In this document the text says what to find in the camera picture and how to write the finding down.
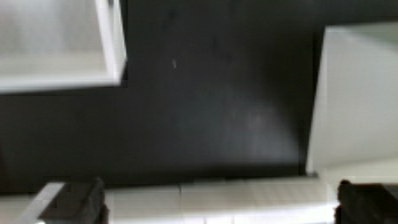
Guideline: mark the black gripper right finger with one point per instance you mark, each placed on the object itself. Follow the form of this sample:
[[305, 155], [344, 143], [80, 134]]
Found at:
[[366, 203]]

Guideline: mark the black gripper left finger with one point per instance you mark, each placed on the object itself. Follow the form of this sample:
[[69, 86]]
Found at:
[[67, 204]]

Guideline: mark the white drawer cabinet frame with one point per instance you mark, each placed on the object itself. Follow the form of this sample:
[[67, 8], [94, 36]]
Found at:
[[353, 127]]

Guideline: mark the white front drawer box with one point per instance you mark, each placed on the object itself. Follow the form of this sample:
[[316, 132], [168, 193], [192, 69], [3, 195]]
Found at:
[[62, 48]]

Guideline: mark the white front fence bar right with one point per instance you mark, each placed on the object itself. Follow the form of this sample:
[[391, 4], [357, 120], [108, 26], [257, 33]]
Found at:
[[261, 201]]

